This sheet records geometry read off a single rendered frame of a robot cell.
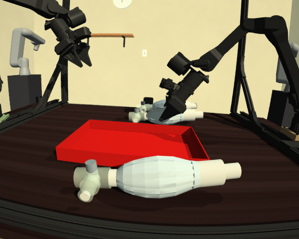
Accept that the red tray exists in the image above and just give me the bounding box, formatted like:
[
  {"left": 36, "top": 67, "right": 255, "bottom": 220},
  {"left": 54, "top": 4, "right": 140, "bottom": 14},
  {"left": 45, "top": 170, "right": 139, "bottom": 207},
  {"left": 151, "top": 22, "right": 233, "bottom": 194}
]
[{"left": 56, "top": 119, "right": 210, "bottom": 167}]

